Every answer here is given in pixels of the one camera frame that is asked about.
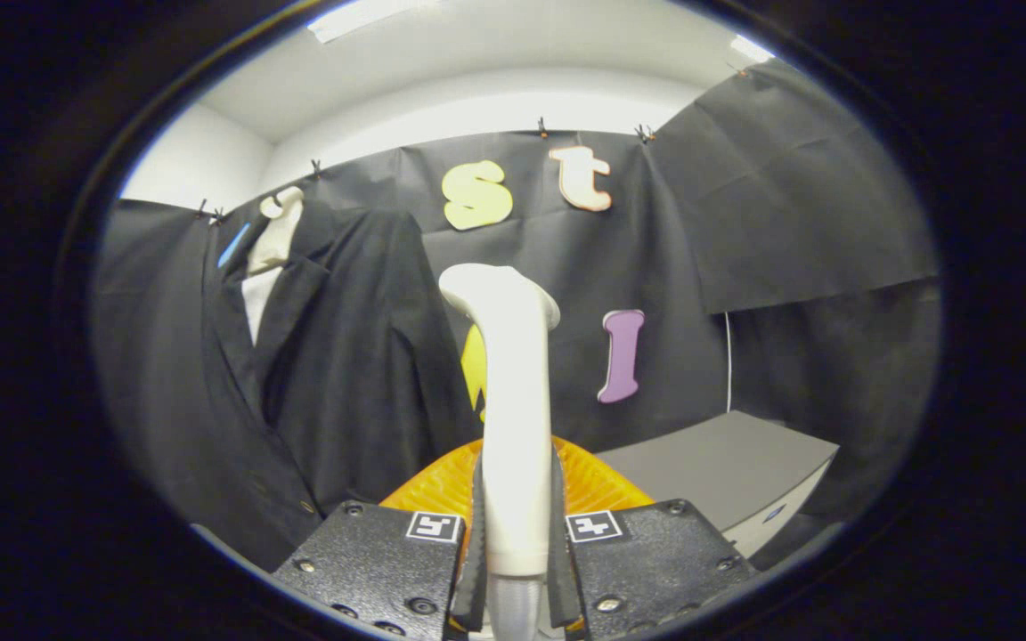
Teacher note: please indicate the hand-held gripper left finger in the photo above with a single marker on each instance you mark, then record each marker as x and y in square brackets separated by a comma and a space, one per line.
[476, 570]

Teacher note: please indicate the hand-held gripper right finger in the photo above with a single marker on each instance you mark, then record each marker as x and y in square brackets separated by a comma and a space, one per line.
[562, 570]

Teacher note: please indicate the black suit jacket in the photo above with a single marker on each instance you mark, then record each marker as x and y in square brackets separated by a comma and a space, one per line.
[362, 374]

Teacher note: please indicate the white shirt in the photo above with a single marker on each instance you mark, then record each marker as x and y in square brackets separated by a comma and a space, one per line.
[259, 298]

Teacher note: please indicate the grey cabinet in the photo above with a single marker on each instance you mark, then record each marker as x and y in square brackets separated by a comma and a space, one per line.
[727, 463]

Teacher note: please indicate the white plastic hanger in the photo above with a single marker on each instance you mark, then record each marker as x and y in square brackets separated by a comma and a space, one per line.
[280, 231]

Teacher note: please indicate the black backdrop cloth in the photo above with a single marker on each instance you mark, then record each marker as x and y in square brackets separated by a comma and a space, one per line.
[789, 205]

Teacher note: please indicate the small ceiling light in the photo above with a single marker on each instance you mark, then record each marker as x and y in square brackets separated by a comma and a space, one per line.
[752, 49]

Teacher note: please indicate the large ceiling light panel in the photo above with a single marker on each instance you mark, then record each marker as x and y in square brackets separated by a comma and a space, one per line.
[353, 18]

